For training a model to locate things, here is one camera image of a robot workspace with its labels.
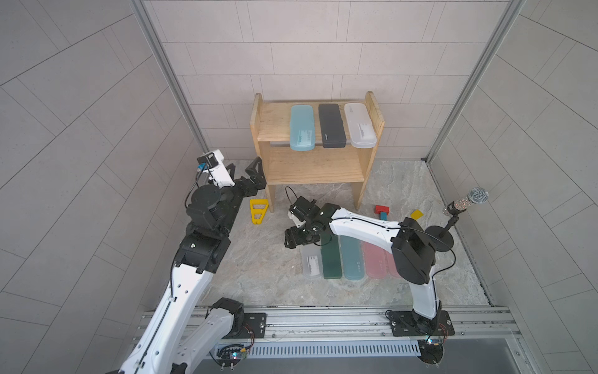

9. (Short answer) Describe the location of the black microphone stand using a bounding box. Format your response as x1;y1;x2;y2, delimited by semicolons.
425;215;459;252

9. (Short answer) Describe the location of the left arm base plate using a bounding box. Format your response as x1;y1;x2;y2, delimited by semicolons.
224;313;267;340

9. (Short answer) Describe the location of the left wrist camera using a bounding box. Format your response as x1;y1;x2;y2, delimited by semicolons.
196;150;235;188

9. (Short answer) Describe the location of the yellow wooden block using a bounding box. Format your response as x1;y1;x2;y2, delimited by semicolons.
411;210;424;220

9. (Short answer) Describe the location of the black pencil case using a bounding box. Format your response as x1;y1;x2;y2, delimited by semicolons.
319;104;347;148

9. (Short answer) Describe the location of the light blue pencil case bottom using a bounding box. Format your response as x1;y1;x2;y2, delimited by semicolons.
339;236;365;281

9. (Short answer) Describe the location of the right aluminium corner post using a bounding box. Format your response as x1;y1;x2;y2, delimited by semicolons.
423;0;526;165

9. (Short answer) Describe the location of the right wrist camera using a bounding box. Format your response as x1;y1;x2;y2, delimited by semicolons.
287;210;305;228

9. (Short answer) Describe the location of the left green circuit board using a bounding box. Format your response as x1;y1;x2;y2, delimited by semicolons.
213;344;249;371

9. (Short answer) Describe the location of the pink pencil case plain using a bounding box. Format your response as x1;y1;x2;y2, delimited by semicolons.
361;242;387;279

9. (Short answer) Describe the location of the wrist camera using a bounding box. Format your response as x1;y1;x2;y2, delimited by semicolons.
287;210;305;228
196;150;235;188

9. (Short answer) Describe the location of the yellow triangular plastic frame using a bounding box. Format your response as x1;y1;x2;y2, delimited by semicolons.
250;199;269;225

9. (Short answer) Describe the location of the light teal pencil case top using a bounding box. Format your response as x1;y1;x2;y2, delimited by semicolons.
290;104;316;151

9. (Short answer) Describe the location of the dark green pencil case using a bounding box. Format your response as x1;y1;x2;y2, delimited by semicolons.
320;232;343;280

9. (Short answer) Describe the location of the right green circuit board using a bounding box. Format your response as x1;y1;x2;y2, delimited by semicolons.
417;339;444;366

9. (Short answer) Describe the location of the red wooden block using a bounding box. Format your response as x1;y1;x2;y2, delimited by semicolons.
375;205;390;215

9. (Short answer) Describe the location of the green circuit board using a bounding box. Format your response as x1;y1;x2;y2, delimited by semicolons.
213;344;249;371
417;339;444;366

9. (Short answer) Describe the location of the clear white pencil case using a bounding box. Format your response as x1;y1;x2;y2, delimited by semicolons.
344;102;378;149
301;244;323;280

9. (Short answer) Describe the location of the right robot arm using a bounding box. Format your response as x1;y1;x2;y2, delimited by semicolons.
285;196;449;320

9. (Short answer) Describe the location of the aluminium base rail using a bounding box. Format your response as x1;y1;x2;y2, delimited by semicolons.
132;304;522;347

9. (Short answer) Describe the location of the wooden two-tier shelf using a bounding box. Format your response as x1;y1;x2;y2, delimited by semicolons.
250;93;378;211

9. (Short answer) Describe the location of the pink pencil case with label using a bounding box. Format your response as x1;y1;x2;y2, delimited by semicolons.
383;250;401;278

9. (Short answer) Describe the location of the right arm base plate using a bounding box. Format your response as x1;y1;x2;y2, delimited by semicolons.
385;309;455;337

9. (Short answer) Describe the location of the aluminium corner post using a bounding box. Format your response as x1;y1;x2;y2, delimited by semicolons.
130;0;210;154
423;0;526;165

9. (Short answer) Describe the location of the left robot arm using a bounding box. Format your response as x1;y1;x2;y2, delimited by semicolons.
118;151;266;373

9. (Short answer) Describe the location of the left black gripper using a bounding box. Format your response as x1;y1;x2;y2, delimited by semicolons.
212;157;264;237

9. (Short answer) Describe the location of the left aluminium corner post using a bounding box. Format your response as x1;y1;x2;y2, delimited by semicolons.
130;0;210;154

